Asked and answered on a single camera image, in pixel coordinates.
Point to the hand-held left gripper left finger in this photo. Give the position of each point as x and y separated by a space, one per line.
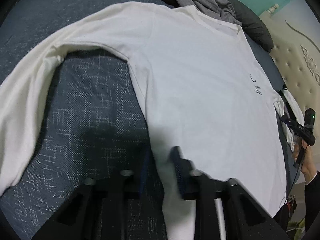
143 177

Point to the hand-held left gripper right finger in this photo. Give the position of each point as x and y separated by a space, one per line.
178 170

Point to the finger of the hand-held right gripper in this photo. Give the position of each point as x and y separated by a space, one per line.
288 122

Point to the white long-sleeved shirt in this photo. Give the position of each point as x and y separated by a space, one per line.
187 80

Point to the person's right forearm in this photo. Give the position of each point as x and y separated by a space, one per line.
312 200

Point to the person's right hand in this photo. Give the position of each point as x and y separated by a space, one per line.
310 162

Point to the cream tufted headboard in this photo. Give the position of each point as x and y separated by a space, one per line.
297 67

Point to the red and black floor item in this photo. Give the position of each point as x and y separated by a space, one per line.
291 202

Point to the dark grey duvet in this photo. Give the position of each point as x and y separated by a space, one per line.
255 27

